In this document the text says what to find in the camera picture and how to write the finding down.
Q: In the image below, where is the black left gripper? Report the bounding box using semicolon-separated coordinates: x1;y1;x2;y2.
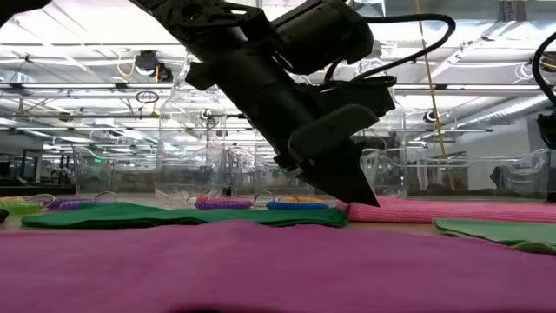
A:
185;50;397;208

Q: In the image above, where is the blue coil wristband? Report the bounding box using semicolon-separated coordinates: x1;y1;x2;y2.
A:
265;200;330;211

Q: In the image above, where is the pink cloth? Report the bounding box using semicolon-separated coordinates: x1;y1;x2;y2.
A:
345;195;556;225

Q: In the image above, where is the magenta cloth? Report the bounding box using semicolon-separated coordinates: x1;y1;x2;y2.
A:
0;220;556;313

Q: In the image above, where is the purple coil wristband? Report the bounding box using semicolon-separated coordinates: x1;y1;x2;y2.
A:
45;197;103;207
51;199;112;211
194;198;255;211

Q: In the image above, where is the red-orange coil wristband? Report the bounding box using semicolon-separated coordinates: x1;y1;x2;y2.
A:
195;195;247;204

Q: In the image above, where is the light green cloth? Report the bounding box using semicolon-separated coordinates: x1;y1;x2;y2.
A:
432;217;556;256

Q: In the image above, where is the dark green cloth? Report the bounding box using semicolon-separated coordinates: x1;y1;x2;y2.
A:
20;202;349;230

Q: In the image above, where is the green coil wristband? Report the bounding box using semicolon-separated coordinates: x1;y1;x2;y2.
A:
0;201;45;216

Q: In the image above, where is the black ceiling spotlight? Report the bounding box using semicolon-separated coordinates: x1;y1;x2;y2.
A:
133;49;175;83

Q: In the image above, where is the long ceiling light bar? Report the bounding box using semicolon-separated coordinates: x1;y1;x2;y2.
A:
0;81;556;97

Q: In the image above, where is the yellow cable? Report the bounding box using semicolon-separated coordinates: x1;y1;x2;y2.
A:
415;0;456;191

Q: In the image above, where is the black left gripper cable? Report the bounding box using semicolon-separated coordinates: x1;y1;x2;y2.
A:
328;12;457;84

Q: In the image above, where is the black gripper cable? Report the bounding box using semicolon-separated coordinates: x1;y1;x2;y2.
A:
531;30;556;106
328;12;457;84

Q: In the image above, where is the silver ventilation duct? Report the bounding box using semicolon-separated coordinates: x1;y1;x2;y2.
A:
455;93;556;130

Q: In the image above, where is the black hanging cable loop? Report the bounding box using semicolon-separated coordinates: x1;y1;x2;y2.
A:
135;90;161;104

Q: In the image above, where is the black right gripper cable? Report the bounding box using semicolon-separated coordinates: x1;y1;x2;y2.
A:
531;30;556;106

